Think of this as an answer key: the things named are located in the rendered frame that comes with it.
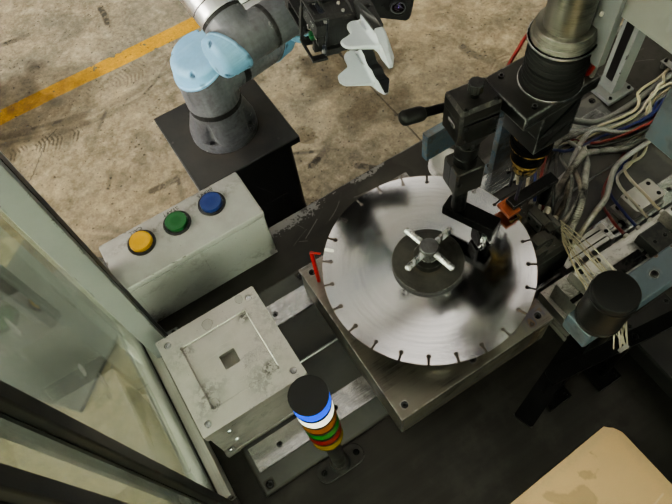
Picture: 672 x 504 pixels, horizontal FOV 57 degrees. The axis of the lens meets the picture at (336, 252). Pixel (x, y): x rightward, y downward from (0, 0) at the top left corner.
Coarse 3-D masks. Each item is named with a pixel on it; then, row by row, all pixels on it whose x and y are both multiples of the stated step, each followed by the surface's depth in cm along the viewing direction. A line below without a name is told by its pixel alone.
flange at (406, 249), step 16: (400, 240) 97; (448, 240) 96; (400, 256) 96; (448, 256) 95; (400, 272) 94; (416, 272) 94; (432, 272) 94; (448, 272) 94; (416, 288) 93; (432, 288) 93; (448, 288) 93
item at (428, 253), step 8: (408, 232) 93; (448, 232) 93; (416, 240) 93; (424, 240) 92; (432, 240) 92; (440, 240) 92; (424, 248) 91; (432, 248) 91; (416, 256) 91; (424, 256) 91; (432, 256) 91; (440, 256) 91; (408, 264) 91; (416, 264) 91; (448, 264) 90
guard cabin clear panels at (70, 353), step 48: (0, 240) 65; (0, 288) 57; (48, 288) 72; (0, 336) 50; (48, 336) 62; (96, 336) 81; (48, 384) 54; (96, 384) 69; (144, 384) 93; (0, 432) 41; (144, 432) 77; (96, 480) 52; (144, 480) 65
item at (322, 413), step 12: (300, 384) 67; (312, 384) 67; (324, 384) 67; (288, 396) 67; (300, 396) 66; (312, 396) 66; (324, 396) 66; (300, 408) 66; (312, 408) 66; (324, 408) 66; (312, 420) 67
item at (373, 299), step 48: (384, 192) 103; (432, 192) 102; (480, 192) 101; (384, 240) 99; (336, 288) 95; (384, 288) 95; (480, 288) 93; (384, 336) 91; (432, 336) 90; (480, 336) 89
